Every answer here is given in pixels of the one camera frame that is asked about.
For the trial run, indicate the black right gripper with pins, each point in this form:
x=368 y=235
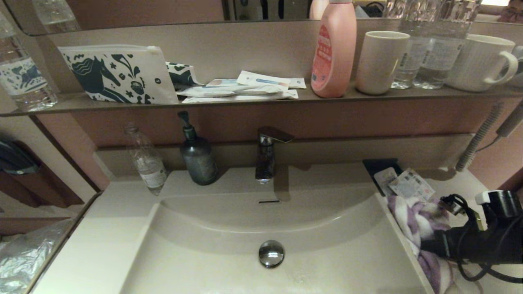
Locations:
x=486 y=245

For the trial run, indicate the purple white striped towel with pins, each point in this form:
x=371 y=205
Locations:
x=416 y=216

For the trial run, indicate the chrome sink faucet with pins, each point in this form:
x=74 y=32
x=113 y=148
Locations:
x=265 y=163

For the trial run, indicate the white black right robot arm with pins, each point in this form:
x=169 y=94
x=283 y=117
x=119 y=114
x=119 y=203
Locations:
x=504 y=204

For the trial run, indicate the white ceramic sink basin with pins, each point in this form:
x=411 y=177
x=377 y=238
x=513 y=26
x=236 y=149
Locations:
x=318 y=241

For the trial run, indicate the printed paper packet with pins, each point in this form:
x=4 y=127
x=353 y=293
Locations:
x=412 y=185

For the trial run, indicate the small pale plastic sachet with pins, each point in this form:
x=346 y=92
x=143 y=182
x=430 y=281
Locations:
x=384 y=179

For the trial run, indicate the black flat tray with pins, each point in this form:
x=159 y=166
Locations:
x=378 y=164

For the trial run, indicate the chrome drain stopper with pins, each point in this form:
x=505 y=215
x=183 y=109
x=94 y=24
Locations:
x=271 y=253

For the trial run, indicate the clear water bottle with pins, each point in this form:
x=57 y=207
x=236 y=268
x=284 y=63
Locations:
x=439 y=60
x=405 y=66

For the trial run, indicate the small white sachet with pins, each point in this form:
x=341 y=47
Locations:
x=297 y=83

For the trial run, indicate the pink lotion bottle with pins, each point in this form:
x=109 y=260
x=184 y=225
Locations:
x=334 y=57

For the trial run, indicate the white packet blue print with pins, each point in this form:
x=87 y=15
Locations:
x=263 y=79

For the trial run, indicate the long flat white packet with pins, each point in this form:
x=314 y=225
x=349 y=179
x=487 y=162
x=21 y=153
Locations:
x=245 y=98

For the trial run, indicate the dark pump soap dispenser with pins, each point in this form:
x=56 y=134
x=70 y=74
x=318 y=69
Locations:
x=199 y=163

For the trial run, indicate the white toothbrush packet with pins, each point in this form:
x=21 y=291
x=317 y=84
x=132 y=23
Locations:
x=224 y=90

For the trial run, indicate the pale thin packet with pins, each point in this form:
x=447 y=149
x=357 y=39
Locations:
x=222 y=82

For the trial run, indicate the small clear plastic bottle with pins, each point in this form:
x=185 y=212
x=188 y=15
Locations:
x=151 y=171

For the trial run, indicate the small folded printed pouch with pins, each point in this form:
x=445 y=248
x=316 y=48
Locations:
x=182 y=74

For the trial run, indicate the white pouch horse print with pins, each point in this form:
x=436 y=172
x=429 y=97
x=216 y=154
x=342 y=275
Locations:
x=121 y=74

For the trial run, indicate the brown wooden side shelf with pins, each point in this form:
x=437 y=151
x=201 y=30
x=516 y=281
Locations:
x=49 y=188

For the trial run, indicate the crumpled clear plastic bag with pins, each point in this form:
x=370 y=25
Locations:
x=24 y=257

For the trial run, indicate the dark blue rounded object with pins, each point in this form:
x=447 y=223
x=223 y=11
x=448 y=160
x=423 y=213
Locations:
x=14 y=159

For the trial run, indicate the water bottle blue label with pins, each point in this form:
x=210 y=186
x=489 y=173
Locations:
x=23 y=77

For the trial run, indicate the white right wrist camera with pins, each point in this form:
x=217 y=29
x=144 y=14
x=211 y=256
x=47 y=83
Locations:
x=483 y=198

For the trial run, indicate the brown wall shelf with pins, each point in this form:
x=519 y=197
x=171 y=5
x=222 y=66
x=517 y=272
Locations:
x=327 y=101

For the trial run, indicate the wall mirror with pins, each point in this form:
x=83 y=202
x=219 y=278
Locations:
x=143 y=10

